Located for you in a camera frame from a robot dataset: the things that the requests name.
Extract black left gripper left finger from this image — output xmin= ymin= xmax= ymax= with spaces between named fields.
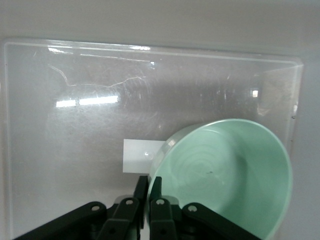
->
xmin=12 ymin=176 xmax=149 ymax=240

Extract clear plastic box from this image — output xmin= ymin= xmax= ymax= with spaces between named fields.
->
xmin=3 ymin=37 xmax=305 ymax=240

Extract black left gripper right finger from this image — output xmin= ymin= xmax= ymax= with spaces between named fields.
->
xmin=149 ymin=176 xmax=266 ymax=240

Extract white square label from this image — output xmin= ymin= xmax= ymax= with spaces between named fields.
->
xmin=123 ymin=139 xmax=167 ymax=174

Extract table cover sheet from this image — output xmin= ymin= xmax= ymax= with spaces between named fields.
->
xmin=0 ymin=0 xmax=320 ymax=240

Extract mint green bowl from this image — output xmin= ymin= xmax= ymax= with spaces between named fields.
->
xmin=147 ymin=117 xmax=294 ymax=240

